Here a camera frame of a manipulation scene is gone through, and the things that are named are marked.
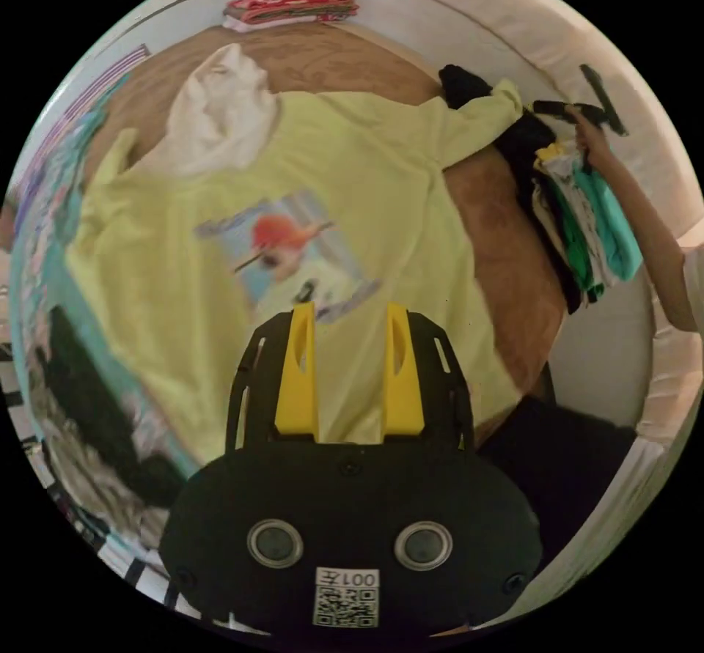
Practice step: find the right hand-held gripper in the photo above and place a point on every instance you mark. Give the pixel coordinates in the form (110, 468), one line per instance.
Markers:
(553, 108)

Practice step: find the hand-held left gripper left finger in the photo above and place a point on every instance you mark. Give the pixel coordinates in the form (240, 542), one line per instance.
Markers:
(297, 383)

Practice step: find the pile of green white black clothes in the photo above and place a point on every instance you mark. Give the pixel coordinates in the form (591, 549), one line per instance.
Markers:
(599, 224)

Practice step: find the bed with brown woven mat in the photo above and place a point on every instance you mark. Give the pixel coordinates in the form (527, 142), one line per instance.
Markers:
(511, 235)

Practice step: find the person's right forearm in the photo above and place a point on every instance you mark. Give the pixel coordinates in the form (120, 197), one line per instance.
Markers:
(643, 224)

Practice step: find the pile of red folded clothes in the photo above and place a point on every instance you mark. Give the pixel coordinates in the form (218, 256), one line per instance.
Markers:
(291, 7)

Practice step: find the person's right hand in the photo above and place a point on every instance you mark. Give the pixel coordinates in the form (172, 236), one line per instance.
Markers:
(593, 142)

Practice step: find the pile of dark grey clothes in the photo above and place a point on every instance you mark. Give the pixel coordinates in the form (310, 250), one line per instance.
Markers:
(93, 405)

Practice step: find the yellow hoodie with print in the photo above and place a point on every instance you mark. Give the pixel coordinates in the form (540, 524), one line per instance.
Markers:
(352, 180)

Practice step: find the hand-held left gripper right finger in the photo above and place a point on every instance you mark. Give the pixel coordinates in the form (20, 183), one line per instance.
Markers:
(403, 383)

